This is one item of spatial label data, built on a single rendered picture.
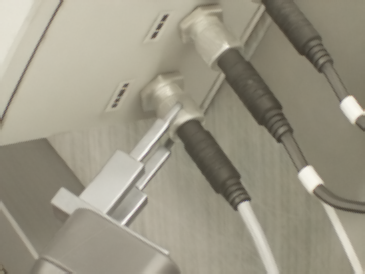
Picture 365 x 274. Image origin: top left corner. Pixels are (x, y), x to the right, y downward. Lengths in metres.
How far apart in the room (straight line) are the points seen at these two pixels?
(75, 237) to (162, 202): 0.14
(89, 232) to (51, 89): 0.06
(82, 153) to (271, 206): 0.11
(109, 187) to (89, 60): 0.05
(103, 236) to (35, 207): 0.15
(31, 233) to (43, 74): 0.13
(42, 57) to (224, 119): 0.11
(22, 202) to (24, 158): 0.03
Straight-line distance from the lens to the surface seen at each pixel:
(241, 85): 0.81
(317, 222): 0.84
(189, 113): 0.84
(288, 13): 0.79
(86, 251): 0.78
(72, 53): 0.80
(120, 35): 0.81
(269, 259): 0.82
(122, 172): 0.82
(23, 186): 0.94
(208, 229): 0.89
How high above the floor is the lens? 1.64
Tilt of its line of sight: 8 degrees down
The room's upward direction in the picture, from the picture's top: 3 degrees counter-clockwise
